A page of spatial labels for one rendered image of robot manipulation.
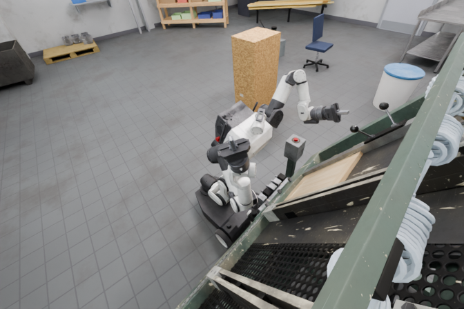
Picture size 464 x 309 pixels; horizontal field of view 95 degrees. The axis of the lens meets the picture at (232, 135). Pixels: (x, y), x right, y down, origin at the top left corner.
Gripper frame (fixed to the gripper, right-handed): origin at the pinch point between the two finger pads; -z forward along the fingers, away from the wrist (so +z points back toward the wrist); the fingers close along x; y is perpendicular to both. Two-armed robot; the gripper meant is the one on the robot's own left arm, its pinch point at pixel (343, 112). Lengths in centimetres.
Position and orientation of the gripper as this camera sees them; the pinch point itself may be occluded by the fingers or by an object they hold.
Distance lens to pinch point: 140.2
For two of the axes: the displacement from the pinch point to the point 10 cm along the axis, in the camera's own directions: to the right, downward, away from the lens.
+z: -6.1, -0.4, 7.9
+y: -6.9, 5.1, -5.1
